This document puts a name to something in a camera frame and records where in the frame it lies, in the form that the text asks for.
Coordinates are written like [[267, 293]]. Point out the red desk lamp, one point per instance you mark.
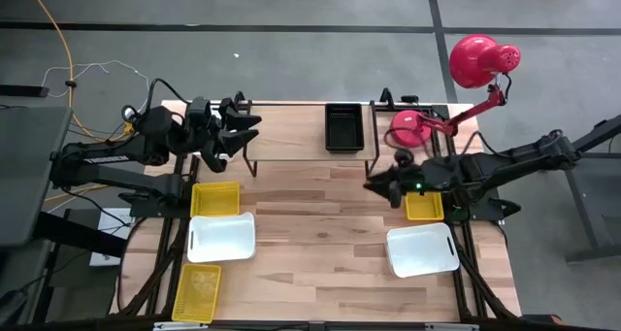
[[478, 61]]

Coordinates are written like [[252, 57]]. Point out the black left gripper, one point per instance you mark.
[[213, 137]]

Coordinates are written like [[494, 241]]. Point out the grey side table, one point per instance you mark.
[[29, 175]]

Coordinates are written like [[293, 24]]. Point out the black flat floor strip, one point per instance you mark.
[[24, 90]]

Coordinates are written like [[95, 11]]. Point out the black metal stand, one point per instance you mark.
[[583, 205]]

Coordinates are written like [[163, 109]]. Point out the black support beam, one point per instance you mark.
[[77, 234]]

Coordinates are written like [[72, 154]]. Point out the yellow plastic slotted basket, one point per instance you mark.
[[216, 200], [427, 208], [196, 297]]

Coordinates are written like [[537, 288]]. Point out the black aluminium crossbar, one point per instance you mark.
[[291, 327]]

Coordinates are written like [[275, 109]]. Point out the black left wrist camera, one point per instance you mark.
[[199, 111]]

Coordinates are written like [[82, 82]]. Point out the white plastic storage bin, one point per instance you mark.
[[422, 251], [220, 239]]

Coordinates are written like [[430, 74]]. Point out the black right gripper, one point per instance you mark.
[[410, 180]]

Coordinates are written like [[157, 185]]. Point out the black triangular bracket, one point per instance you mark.
[[383, 103]]

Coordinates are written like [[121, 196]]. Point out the black plastic slotted basket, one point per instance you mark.
[[344, 137]]

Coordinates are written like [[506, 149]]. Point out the wooden shelf black metal frame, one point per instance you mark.
[[291, 132]]

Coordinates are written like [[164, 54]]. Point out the white paper sheet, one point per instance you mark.
[[111, 224]]

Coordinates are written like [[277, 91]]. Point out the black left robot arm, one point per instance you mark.
[[97, 158]]

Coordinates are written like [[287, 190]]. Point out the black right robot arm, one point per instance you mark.
[[509, 163]]

